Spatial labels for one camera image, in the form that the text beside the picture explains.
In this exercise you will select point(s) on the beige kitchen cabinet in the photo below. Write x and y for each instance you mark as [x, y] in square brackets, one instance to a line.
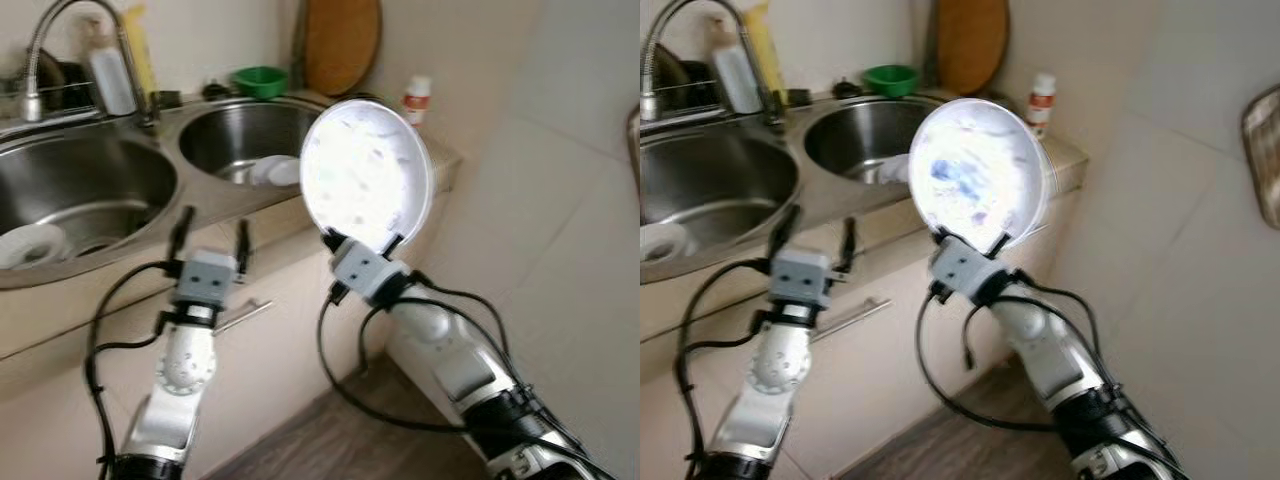
[880, 380]
[270, 360]

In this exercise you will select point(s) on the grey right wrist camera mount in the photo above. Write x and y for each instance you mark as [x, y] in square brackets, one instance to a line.
[968, 273]
[365, 275]

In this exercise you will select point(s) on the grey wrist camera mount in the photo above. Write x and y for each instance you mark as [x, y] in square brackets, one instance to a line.
[365, 275]
[968, 273]
[800, 278]
[207, 278]

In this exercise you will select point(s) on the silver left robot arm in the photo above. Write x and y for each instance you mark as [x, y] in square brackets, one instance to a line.
[780, 365]
[185, 365]

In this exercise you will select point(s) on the round wooden cutting board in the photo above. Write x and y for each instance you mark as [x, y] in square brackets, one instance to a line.
[972, 45]
[342, 45]

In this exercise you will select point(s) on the white plastic soap bottle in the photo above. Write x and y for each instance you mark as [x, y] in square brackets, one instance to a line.
[112, 80]
[738, 80]

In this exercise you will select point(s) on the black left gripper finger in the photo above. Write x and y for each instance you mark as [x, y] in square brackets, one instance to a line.
[785, 232]
[242, 248]
[181, 233]
[848, 246]

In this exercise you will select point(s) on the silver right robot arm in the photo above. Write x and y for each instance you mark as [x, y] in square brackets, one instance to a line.
[1040, 340]
[440, 340]

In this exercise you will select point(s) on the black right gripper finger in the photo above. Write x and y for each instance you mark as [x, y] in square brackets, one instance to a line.
[334, 241]
[394, 242]
[941, 240]
[1001, 243]

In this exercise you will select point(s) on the white round bowl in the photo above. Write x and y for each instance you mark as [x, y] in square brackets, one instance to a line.
[30, 248]
[660, 243]

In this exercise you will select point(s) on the brown striped dish cloth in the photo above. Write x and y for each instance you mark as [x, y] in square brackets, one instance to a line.
[1265, 160]

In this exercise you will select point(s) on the curved steel faucet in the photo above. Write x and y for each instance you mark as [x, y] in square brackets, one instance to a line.
[649, 75]
[33, 70]

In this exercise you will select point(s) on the small black object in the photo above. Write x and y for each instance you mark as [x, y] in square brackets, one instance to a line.
[166, 99]
[216, 90]
[798, 97]
[847, 89]

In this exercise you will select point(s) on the green plastic bowl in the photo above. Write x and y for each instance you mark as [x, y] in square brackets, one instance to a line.
[260, 82]
[890, 80]

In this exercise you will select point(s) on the yellow plastic bottle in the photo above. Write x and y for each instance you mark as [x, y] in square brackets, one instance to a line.
[143, 55]
[768, 50]

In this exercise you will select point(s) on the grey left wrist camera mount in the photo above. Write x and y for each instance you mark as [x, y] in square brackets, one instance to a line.
[800, 278]
[207, 278]

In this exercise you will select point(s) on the white bottle orange label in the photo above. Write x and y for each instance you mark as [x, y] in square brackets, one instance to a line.
[417, 100]
[1042, 100]

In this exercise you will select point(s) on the white plate blue print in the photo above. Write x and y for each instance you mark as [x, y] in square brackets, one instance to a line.
[365, 170]
[975, 170]

